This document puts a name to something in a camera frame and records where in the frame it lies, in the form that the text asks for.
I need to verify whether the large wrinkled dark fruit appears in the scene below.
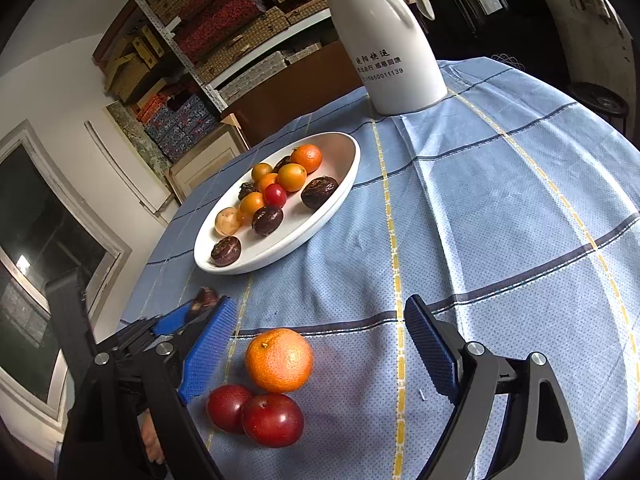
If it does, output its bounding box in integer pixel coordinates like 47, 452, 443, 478
300, 175, 339, 211

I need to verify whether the pale yellow round fruit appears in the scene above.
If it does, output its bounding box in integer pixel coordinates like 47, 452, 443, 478
214, 207, 246, 236

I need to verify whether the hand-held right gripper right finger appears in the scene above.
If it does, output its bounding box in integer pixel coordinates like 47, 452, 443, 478
404, 295, 586, 480

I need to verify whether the shelf of boxes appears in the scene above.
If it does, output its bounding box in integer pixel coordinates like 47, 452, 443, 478
92, 0, 516, 161

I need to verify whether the mandarin with green stem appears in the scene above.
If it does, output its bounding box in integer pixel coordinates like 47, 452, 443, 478
290, 143, 323, 175

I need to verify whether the red plum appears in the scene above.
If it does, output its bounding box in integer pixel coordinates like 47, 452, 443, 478
241, 393, 305, 448
206, 384, 253, 433

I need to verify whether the white oval plate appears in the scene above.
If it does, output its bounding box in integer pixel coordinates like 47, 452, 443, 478
193, 131, 362, 275

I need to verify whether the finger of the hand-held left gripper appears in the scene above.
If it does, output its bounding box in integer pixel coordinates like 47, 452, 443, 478
119, 301, 203, 353

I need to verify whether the black round stool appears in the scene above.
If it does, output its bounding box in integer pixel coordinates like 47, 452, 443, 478
565, 81, 630, 133

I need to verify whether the large orange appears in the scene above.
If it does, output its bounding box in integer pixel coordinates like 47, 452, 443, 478
245, 328, 314, 394

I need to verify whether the blue checked tablecloth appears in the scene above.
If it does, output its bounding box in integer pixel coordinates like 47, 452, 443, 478
117, 57, 640, 480

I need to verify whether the green marbled board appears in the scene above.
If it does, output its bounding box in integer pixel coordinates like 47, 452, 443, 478
106, 101, 173, 171

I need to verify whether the light wooden frame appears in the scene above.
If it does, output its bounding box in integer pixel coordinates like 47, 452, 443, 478
165, 114, 249, 203

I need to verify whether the white metal shelf rack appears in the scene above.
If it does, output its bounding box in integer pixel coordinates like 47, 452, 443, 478
132, 0, 521, 111

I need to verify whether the brown cardboard box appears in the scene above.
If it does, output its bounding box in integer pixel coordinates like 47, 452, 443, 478
222, 40, 371, 148

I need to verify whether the white framed window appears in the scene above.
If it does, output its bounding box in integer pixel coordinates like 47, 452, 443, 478
0, 120, 132, 421

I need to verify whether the white thermos jug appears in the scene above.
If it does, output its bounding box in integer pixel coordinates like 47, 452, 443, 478
311, 0, 448, 116

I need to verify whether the red cherry tomato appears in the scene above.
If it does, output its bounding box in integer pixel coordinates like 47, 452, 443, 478
263, 183, 288, 208

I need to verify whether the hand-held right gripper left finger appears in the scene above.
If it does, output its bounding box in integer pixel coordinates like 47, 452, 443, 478
57, 296, 240, 480

